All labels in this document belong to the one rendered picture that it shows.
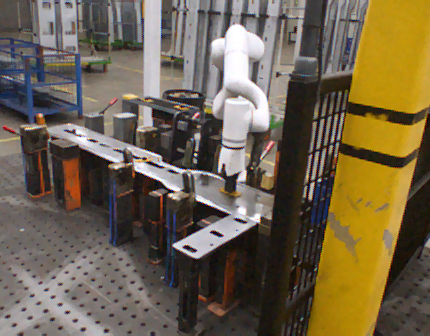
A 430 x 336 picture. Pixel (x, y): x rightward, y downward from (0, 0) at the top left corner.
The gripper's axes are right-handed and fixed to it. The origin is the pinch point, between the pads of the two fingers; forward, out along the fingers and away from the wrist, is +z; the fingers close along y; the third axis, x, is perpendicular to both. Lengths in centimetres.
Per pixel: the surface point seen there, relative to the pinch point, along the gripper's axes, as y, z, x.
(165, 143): -16, -1, -50
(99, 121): -18, 0, -102
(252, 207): 3.7, 3.1, 12.6
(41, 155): 17, 12, -102
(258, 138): -15.7, -14.8, -0.1
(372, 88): 53, -50, 62
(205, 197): 9.4, 3.0, -3.8
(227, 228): 21.6, 3.0, 15.6
